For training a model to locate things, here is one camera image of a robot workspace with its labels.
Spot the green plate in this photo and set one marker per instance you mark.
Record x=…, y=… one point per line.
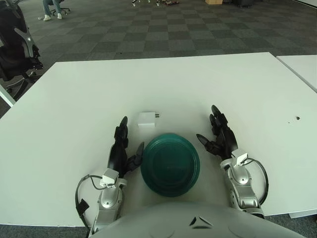
x=171, y=166

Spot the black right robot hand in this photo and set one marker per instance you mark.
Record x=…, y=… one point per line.
x=226, y=141

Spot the seated person in jeans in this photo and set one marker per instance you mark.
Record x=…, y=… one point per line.
x=47, y=10

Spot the black swivel chair base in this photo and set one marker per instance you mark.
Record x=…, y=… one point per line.
x=65, y=10

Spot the black office chair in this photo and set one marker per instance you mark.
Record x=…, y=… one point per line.
x=12, y=49

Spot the grey robot torso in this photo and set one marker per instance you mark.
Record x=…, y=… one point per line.
x=161, y=220

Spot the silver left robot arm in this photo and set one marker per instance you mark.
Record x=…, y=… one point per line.
x=109, y=198

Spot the colourful floor clutter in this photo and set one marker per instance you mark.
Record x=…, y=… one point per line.
x=168, y=2

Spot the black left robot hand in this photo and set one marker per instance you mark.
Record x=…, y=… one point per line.
x=118, y=153

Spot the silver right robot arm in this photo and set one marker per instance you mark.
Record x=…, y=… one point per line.
x=240, y=183

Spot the cardboard box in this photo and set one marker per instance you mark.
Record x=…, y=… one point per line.
x=214, y=2

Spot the white charger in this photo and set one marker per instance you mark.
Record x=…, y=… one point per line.
x=146, y=120

